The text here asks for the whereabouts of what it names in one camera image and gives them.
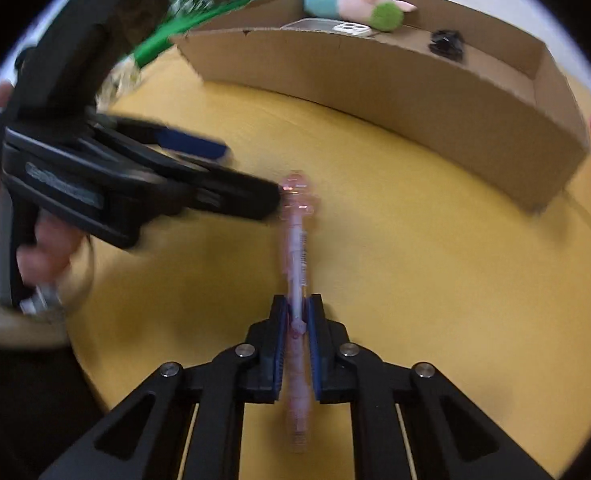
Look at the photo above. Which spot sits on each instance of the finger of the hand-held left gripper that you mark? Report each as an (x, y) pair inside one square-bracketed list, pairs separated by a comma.
[(240, 195), (195, 145)]

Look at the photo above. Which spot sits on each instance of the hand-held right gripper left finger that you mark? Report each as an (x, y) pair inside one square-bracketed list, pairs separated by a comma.
[(278, 360)]

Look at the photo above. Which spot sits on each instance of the long cardboard box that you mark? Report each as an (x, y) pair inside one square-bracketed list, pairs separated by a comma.
[(425, 95)]

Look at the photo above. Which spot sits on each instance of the person's left hand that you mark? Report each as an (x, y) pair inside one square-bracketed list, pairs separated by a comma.
[(50, 250)]

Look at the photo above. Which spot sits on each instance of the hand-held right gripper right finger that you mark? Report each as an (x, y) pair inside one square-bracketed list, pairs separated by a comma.
[(315, 360)]

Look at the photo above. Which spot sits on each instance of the pink pen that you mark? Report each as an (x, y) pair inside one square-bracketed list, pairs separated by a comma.
[(295, 250)]

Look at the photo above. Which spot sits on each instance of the clear phone case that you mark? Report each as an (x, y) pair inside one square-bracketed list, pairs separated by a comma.
[(320, 25)]

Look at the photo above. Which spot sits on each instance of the black clip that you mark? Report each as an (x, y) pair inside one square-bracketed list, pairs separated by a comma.
[(446, 46)]

